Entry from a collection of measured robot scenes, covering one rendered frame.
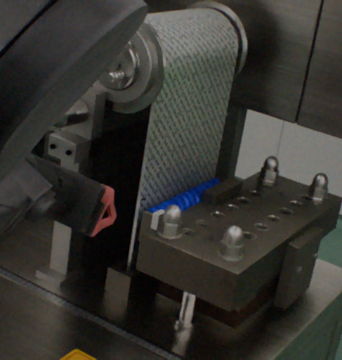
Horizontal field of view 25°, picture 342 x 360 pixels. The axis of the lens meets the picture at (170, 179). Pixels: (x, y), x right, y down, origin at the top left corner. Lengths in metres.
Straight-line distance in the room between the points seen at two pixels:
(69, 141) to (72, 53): 0.88
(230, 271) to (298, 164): 2.95
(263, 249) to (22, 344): 0.36
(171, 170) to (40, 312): 0.29
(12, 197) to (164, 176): 0.44
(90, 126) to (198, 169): 0.24
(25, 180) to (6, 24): 0.61
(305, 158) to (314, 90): 2.63
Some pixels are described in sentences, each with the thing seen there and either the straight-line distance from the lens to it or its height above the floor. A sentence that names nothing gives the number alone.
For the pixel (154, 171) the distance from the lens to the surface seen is 1.17.
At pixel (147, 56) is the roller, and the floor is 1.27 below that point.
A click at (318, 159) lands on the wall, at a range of 3.94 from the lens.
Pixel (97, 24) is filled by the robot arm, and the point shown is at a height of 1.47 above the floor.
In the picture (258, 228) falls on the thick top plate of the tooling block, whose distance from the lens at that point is 1.20.
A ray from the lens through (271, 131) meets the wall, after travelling 4.02.
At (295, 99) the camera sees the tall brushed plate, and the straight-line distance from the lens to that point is 1.36.
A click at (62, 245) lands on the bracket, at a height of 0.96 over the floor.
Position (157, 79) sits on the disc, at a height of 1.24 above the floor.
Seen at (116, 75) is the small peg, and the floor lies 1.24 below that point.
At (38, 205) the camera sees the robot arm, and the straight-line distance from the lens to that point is 0.85.
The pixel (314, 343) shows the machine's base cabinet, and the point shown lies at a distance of 1.33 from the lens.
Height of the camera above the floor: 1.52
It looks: 22 degrees down
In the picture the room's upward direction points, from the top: 9 degrees clockwise
